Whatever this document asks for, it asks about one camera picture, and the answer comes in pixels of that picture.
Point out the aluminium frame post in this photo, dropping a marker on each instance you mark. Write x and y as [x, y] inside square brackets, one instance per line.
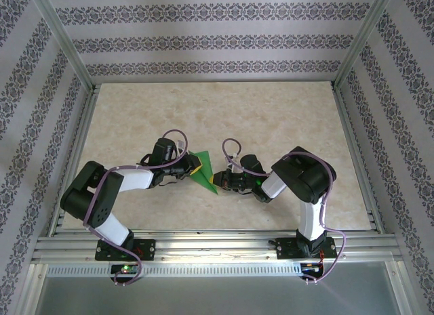
[358, 47]
[73, 47]

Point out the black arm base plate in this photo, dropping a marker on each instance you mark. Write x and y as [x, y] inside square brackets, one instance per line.
[146, 250]
[286, 250]

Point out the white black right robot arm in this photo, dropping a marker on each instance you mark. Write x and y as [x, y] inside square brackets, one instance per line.
[312, 220]

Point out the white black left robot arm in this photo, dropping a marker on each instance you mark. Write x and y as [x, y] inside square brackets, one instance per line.
[135, 179]

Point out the small electronics board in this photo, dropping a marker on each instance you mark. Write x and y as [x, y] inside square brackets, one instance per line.
[126, 269]
[312, 267]

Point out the aluminium mounting rail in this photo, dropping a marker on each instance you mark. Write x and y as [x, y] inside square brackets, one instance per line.
[217, 247]

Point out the aluminium frame bar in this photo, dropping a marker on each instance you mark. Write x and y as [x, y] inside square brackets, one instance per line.
[400, 284]
[34, 288]

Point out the aluminium side rail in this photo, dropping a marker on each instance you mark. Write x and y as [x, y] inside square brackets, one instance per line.
[356, 159]
[75, 159]

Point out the green paper sheet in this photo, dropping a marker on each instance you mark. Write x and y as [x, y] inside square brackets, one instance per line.
[206, 166]

